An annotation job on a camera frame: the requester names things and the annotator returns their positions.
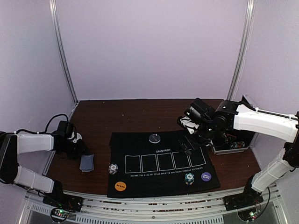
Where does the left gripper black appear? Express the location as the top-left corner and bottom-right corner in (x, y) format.
(59, 139), (90, 161)

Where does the mixed colour chip stack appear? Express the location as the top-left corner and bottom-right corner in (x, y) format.
(185, 173), (195, 185)

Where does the clear round dealer button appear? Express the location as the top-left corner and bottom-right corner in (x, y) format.
(149, 133), (161, 144)

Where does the blue small blind button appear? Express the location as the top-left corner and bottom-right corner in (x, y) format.
(201, 172), (212, 182)

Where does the blue white chip stack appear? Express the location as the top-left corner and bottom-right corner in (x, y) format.
(108, 164), (118, 175)

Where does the orange big blind button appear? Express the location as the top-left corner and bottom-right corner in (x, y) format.
(114, 182), (127, 192)

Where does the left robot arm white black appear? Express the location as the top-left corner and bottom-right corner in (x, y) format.
(0, 121), (88, 212)

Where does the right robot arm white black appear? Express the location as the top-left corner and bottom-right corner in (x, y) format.
(177, 98), (299, 211)

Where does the white red bowl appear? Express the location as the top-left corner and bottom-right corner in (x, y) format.
(73, 133), (82, 142)

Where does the grey playing card deck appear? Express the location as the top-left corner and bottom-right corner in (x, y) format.
(79, 154), (94, 172)

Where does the aluminium poker chip case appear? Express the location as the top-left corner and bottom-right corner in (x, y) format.
(210, 94), (256, 155)

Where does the poker chip row lower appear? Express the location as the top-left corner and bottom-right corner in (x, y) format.
(229, 141), (246, 149)

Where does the black poker cloth mat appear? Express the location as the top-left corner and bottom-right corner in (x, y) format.
(107, 130), (221, 198)

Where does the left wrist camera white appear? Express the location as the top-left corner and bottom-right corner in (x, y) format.
(68, 132), (76, 143)

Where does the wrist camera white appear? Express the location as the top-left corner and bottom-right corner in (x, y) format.
(177, 116), (199, 134)
(68, 132), (76, 143)

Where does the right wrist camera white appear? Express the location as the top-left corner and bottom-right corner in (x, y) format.
(177, 116), (199, 134)

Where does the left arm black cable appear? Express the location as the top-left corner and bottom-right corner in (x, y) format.
(14, 113), (77, 136)

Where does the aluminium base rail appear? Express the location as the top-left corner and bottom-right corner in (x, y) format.
(18, 182), (288, 224)

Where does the right aluminium frame post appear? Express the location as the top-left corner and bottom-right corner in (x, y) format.
(227, 0), (256, 100)

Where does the aluminium frame post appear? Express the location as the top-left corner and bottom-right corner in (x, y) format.
(227, 0), (256, 100)
(48, 0), (78, 105)

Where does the left aluminium frame post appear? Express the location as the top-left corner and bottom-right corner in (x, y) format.
(48, 0), (78, 105)

